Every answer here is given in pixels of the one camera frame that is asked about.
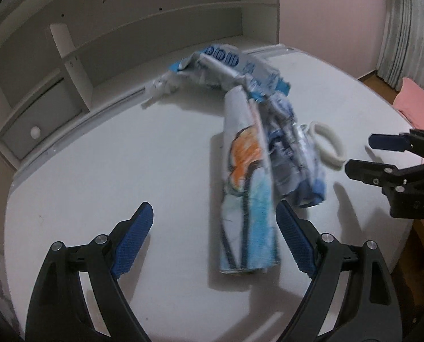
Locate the crumpled white tissue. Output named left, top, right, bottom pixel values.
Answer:
left=142, top=73, right=185, bottom=110

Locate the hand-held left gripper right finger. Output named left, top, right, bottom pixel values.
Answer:
left=275, top=200, right=403, bottom=342

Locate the grey drawer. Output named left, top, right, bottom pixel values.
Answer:
left=0, top=78, right=85, bottom=161

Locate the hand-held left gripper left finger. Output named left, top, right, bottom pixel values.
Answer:
left=25, top=201, right=154, bottom=342

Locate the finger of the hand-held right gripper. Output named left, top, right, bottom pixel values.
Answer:
left=345, top=158, right=417, bottom=196
left=368, top=129, right=424, bottom=162

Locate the white tape ring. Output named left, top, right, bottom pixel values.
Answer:
left=306, top=122, right=347, bottom=172

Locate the grey striped curtain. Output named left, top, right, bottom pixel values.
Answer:
left=377, top=0, right=424, bottom=92

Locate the pink cloth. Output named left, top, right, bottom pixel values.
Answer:
left=393, top=76, right=424, bottom=131

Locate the crumpled silver blue wrapper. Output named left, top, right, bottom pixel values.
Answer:
left=265, top=93, right=327, bottom=208

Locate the orange blue snack bag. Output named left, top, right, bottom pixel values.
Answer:
left=217, top=85, right=282, bottom=275

